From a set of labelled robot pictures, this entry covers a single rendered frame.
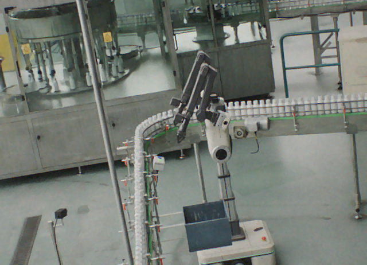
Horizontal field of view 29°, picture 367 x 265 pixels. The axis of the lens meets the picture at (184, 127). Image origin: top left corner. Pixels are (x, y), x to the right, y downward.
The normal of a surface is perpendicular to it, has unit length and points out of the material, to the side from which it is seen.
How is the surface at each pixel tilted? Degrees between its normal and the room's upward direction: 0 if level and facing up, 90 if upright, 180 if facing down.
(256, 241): 0
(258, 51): 90
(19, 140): 90
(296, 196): 0
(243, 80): 90
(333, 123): 90
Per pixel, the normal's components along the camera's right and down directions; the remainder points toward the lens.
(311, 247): -0.15, -0.94
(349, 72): -0.24, 0.34
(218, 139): 0.09, 0.47
